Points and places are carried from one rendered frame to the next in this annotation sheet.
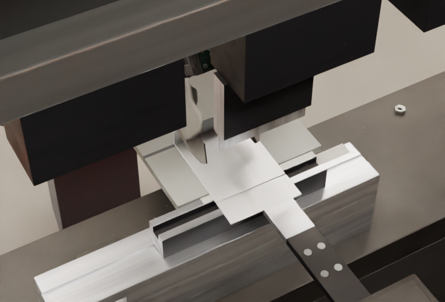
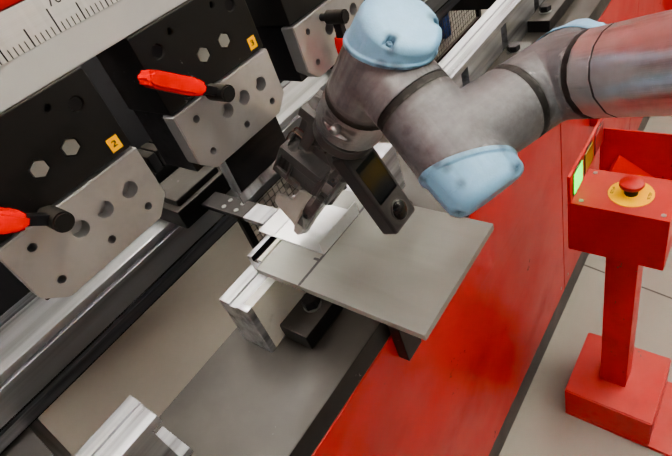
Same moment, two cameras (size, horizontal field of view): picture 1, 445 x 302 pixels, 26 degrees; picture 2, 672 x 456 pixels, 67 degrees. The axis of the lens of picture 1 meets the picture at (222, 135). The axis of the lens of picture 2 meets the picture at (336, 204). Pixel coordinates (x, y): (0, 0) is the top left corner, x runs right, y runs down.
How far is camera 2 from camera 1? 1.32 m
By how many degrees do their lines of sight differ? 97
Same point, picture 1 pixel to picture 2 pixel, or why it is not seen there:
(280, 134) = (289, 260)
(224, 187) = not seen: hidden behind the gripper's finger
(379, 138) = (256, 428)
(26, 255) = not seen: hidden behind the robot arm
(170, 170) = (349, 199)
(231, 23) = not seen: outside the picture
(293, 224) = (255, 211)
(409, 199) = (220, 378)
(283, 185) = (271, 229)
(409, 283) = (177, 197)
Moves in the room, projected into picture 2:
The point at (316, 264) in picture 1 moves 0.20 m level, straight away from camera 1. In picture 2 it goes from (236, 201) to (250, 285)
